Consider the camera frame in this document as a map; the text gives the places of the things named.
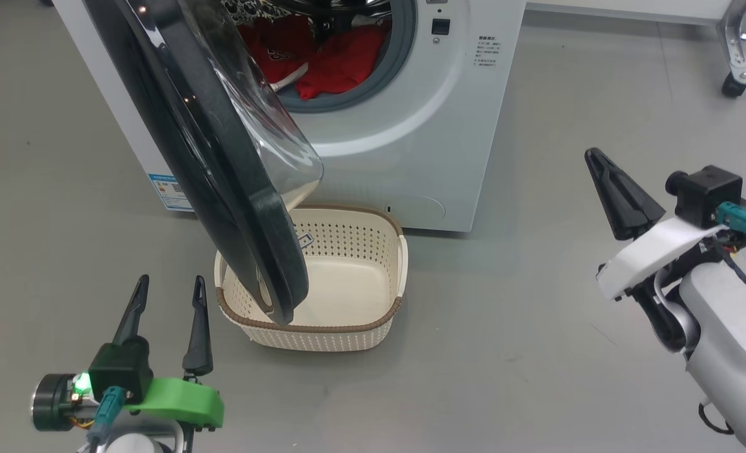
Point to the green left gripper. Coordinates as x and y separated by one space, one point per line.
184 402

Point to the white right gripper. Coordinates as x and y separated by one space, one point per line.
643 258

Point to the black round glass washer door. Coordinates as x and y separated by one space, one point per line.
221 189

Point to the red basketball jersey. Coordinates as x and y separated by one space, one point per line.
341 63

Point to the cream perforated laundry basket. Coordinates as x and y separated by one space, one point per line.
347 296

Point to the white front-load washing machine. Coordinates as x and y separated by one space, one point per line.
410 145

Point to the stainless steel washer drum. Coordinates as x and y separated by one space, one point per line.
284 6

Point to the blue energy label sticker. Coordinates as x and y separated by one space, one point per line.
168 192

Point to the white partition panel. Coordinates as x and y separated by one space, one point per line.
631 9

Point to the black text sticker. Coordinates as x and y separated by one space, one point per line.
485 50

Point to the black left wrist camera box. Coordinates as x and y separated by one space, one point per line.
121 371

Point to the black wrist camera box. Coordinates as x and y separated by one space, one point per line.
121 371
706 195

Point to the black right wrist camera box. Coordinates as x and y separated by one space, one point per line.
706 195

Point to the metal frame leg with caster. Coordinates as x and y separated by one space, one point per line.
738 56

